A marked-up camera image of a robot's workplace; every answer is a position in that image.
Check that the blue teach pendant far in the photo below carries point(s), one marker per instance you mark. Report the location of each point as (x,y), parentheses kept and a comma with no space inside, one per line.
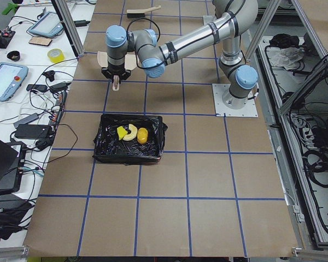
(48,26)

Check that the blue teach pendant near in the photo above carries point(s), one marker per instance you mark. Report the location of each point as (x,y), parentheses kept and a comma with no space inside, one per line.
(11,78)

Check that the yellow green sponge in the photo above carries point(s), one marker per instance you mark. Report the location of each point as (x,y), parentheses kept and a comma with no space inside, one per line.
(122,132)

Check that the white cloth rag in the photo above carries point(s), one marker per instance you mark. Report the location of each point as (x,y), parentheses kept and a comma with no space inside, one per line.
(288,58)

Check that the black laptop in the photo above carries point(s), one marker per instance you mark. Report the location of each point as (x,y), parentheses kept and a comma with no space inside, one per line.
(12,157)

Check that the black power adapter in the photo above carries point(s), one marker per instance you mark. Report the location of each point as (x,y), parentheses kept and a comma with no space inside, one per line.
(33,131)

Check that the beige plastic dustpan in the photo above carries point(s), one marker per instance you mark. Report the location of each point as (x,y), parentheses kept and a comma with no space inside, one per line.
(104,59)

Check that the beige hand brush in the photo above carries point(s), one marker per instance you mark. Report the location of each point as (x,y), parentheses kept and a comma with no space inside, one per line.
(139,13)

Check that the brown phone case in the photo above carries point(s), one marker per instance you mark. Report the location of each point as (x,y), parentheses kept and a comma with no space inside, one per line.
(40,41)

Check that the yellow tape roll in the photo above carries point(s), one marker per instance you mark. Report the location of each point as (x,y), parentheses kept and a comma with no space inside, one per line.
(56,55)

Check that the toy bread croissant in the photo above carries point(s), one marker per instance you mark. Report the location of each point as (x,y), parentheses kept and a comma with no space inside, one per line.
(133,133)

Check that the yellow potato toy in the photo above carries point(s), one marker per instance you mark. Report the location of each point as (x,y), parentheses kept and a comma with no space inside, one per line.
(142,135)

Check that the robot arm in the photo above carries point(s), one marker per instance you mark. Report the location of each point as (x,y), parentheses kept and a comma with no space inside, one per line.
(232,19)

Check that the pink bin with black bag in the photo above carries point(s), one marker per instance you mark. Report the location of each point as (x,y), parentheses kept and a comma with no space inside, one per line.
(108,149)

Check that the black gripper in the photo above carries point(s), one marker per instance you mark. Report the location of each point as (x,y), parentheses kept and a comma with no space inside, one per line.
(116,70)

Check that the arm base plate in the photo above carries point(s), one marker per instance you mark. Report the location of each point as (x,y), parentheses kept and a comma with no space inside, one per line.
(210,19)
(228,106)

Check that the aluminium frame post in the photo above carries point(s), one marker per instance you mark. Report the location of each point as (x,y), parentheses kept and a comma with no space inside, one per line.
(69,27)

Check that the blue teach pendant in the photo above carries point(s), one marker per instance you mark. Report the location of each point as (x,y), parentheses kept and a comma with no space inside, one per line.
(48,26)
(11,78)

